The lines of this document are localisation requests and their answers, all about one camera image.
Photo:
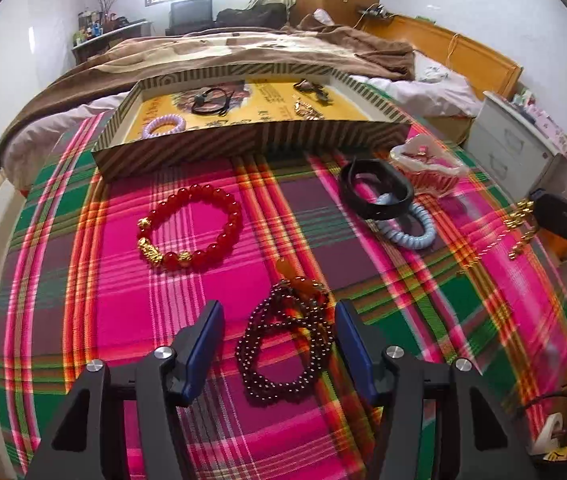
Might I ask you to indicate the grey desk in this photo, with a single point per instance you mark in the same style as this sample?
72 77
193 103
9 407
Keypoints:
113 35

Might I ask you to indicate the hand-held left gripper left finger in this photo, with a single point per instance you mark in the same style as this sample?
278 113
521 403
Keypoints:
203 350

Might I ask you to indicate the white floral pillow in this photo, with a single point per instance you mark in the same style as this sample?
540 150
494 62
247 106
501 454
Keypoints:
441 70

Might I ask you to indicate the power strip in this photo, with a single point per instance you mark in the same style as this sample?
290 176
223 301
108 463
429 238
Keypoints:
371 11

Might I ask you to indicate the plaid tablecloth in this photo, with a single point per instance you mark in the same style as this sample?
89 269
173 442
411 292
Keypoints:
113 285

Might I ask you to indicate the dark duffel bag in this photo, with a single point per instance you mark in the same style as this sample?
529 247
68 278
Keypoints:
253 15

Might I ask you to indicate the grey drawer cabinet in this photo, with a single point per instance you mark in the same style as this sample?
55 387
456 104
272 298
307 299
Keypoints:
513 140

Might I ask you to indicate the group of bottles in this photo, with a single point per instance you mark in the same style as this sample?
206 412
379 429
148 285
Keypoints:
93 27

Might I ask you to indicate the dark hair clip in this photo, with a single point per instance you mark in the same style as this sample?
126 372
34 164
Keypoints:
308 87

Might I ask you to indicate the striped cardboard box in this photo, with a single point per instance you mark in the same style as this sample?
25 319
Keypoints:
213 152

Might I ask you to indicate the pile of small boxes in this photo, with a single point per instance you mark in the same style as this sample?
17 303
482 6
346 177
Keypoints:
543 120

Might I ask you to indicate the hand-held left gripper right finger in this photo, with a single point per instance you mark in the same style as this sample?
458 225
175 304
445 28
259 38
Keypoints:
356 355

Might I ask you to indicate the brown blanket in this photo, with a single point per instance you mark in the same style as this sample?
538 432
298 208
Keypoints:
163 50

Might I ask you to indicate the wooden headboard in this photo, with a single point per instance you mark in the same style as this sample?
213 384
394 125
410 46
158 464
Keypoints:
463 50

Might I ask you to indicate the black wristband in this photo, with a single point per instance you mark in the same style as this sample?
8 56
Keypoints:
388 210

